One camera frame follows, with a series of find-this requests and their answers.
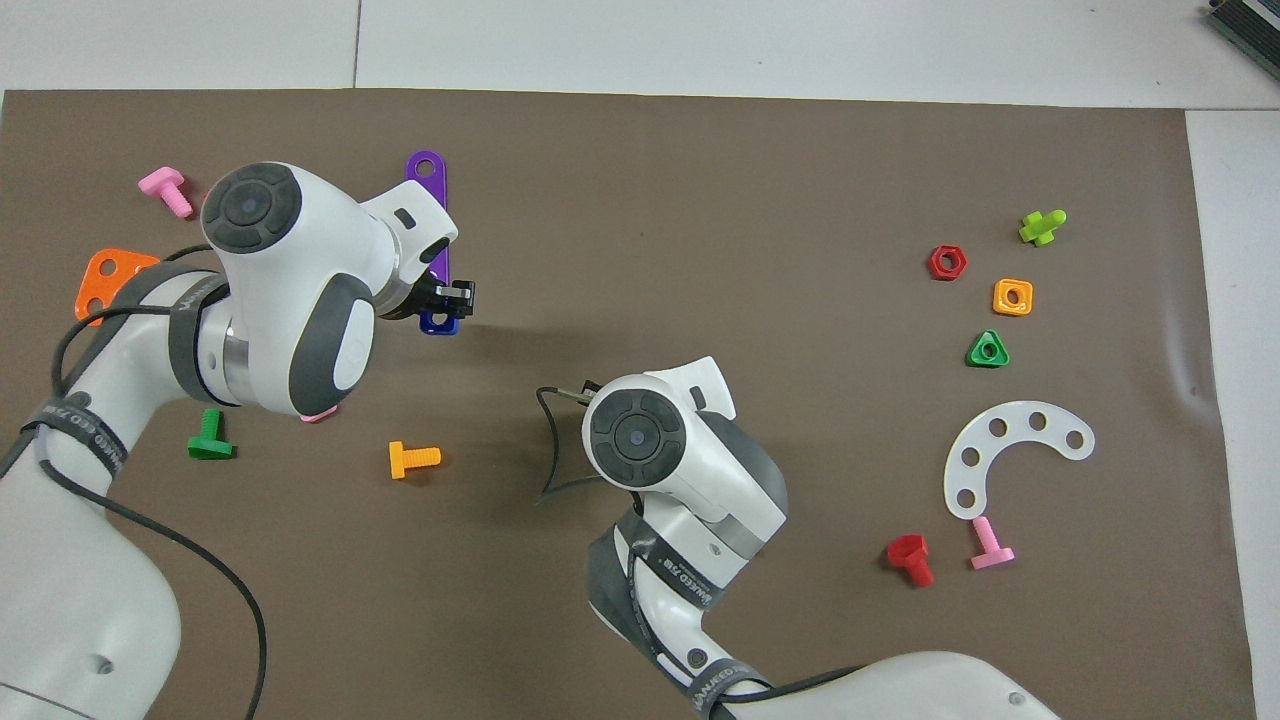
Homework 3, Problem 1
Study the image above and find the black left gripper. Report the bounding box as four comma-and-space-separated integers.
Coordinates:
380, 275, 477, 322

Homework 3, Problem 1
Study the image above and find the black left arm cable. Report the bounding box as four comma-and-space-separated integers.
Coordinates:
0, 245, 269, 720

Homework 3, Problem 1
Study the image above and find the lime green cross screw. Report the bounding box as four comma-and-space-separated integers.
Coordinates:
1018, 209, 1068, 247

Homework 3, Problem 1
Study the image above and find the orange heart-shaped plate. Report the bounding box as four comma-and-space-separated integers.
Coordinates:
75, 249, 161, 328

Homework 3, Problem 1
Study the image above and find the black ribbed device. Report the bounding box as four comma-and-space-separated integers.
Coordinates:
1205, 0, 1280, 56

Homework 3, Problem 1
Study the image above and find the white curved perforated plate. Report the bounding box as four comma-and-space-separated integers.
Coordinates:
943, 401, 1097, 521

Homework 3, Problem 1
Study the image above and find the pink plastic screw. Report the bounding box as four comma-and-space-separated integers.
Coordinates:
969, 515, 1016, 571
138, 167, 194, 219

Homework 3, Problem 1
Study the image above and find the green plastic screw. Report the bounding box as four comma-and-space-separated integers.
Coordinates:
187, 408, 237, 461

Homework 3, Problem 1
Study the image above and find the red plastic screw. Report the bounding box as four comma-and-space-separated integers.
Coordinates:
886, 534, 935, 589

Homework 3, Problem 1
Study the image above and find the orange plastic screw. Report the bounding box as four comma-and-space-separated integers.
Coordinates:
388, 441, 442, 480

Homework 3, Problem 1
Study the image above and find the purple four-hole strip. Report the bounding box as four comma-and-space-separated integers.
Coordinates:
404, 150, 453, 291

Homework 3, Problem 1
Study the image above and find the brown table mat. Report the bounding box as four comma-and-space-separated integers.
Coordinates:
0, 88, 1259, 720

